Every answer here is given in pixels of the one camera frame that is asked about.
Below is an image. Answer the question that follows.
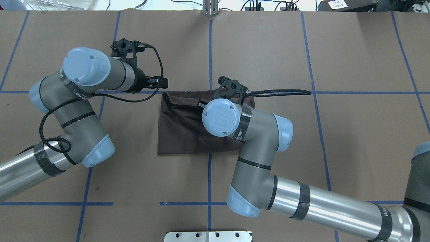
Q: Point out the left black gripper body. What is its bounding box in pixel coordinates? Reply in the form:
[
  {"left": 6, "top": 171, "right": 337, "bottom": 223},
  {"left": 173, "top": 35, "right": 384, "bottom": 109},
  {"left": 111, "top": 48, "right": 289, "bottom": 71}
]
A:
[{"left": 131, "top": 68, "right": 148, "bottom": 94}]

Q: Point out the dark brown t-shirt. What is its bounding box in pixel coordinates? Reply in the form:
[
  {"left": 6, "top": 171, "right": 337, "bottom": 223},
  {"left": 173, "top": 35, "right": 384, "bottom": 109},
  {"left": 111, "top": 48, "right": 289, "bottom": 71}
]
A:
[{"left": 157, "top": 90, "right": 242, "bottom": 155}]

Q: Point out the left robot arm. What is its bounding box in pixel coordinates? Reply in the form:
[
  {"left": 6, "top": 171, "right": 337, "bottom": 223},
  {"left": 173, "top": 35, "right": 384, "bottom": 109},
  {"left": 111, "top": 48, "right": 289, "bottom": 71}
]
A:
[{"left": 1, "top": 43, "right": 168, "bottom": 202}]

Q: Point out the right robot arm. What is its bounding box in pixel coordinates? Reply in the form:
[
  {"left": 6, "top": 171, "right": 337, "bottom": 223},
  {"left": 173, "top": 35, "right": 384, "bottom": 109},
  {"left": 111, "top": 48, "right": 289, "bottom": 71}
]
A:
[{"left": 203, "top": 94, "right": 429, "bottom": 242}]

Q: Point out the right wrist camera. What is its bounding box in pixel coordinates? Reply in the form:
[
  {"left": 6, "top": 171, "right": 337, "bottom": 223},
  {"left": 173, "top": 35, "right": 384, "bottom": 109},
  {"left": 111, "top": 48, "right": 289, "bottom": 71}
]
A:
[{"left": 213, "top": 76, "right": 251, "bottom": 101}]

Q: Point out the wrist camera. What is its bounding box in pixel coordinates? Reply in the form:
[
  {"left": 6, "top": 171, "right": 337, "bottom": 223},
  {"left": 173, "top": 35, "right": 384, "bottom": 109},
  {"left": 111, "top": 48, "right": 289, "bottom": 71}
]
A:
[
  {"left": 213, "top": 76, "right": 251, "bottom": 101},
  {"left": 110, "top": 38, "right": 153, "bottom": 69}
]

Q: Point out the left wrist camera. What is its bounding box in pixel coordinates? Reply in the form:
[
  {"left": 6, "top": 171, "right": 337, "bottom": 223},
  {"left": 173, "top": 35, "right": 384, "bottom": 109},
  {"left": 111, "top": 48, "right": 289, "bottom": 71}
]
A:
[{"left": 110, "top": 38, "right": 153, "bottom": 69}]

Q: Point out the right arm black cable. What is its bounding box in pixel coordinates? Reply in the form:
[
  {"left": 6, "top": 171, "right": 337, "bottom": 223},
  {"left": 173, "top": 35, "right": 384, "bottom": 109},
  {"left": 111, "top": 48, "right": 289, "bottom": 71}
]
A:
[{"left": 240, "top": 89, "right": 311, "bottom": 105}]

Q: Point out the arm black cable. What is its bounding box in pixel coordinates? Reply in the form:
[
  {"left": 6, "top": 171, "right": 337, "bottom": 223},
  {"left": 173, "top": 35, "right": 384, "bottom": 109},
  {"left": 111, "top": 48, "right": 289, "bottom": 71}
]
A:
[
  {"left": 39, "top": 44, "right": 164, "bottom": 153},
  {"left": 240, "top": 89, "right": 311, "bottom": 105}
]

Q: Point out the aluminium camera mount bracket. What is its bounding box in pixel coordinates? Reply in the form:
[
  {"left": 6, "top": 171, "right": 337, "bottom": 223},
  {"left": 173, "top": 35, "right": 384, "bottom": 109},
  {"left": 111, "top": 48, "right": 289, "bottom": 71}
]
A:
[{"left": 202, "top": 0, "right": 219, "bottom": 16}]

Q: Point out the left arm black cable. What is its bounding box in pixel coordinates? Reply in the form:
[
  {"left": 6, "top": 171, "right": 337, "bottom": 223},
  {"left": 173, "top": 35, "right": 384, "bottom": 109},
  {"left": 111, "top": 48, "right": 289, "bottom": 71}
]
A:
[{"left": 39, "top": 44, "right": 164, "bottom": 153}]

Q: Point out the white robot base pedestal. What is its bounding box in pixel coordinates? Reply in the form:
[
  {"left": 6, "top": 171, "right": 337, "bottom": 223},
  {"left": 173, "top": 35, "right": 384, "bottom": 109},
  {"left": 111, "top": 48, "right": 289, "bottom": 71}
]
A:
[{"left": 164, "top": 231, "right": 253, "bottom": 242}]

